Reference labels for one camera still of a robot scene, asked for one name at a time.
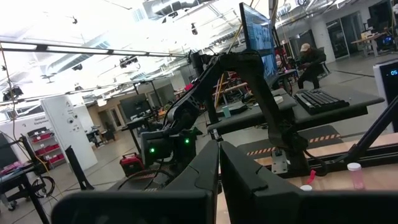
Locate red tool case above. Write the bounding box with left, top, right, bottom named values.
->
left=119, top=152, right=146, bottom=177

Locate person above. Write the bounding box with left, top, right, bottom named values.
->
left=297, top=42, right=327, bottom=90

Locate black keyboard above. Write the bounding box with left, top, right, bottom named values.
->
left=294, top=88, right=351, bottom=115

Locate black frame rail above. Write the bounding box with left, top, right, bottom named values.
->
left=254, top=141, right=398, bottom=180

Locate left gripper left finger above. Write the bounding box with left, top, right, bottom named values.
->
left=164, top=139, right=220, bottom=192

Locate wooden desk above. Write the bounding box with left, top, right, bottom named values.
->
left=351, top=30, right=389, bottom=58

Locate dark wall screen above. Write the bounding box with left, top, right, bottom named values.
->
left=119, top=93, right=152, bottom=121

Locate black cart with cables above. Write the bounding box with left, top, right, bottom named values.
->
left=0, top=133, right=57, bottom=224

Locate black frame strut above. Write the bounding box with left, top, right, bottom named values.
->
left=340, top=96, right=398, bottom=164

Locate black arm base cable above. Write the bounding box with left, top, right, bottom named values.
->
left=303, top=149, right=329, bottom=177

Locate overhead light bar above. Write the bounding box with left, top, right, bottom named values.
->
left=0, top=40, right=189, bottom=58

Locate black camera on bar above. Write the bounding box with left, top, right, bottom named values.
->
left=119, top=55, right=139, bottom=68

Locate black desk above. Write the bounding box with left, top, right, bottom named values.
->
left=206, top=85, right=386, bottom=135

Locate white device with blue display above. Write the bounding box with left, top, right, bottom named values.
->
left=373, top=58, right=398, bottom=133

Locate black mat with orange stripes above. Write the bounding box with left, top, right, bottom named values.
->
left=238, top=124, right=345, bottom=159

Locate white arm base bracket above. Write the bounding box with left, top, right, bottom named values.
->
left=271, top=149, right=289, bottom=174

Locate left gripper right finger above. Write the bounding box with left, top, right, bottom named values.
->
left=219, top=141, right=301, bottom=224

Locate large computer monitor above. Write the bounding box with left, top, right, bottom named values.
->
left=238, top=2, right=279, bottom=86

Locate black floor stand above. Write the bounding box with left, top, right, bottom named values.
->
left=64, top=145, right=95, bottom=191

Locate shelf with red bins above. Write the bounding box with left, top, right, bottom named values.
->
left=27, top=126, right=67, bottom=170

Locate pink medicine bottle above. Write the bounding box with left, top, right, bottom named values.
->
left=347, top=162, right=365, bottom=190

